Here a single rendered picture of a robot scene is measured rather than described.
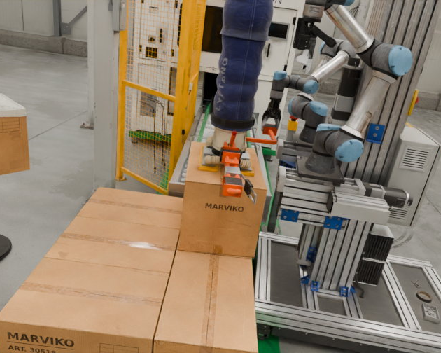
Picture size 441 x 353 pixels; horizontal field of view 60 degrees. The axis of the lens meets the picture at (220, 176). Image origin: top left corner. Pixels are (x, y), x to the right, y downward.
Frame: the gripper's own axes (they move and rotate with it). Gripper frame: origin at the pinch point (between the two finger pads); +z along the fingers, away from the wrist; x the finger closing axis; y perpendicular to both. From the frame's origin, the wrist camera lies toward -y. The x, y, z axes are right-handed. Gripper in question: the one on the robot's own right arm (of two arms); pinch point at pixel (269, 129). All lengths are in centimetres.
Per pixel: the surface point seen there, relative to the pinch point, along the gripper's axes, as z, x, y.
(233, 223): 34, -21, 60
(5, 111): 7, -155, 6
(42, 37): 69, -525, -968
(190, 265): 54, -40, 71
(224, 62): -40, -34, 36
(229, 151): -1, -27, 54
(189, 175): 14, -45, 54
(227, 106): -19, -30, 39
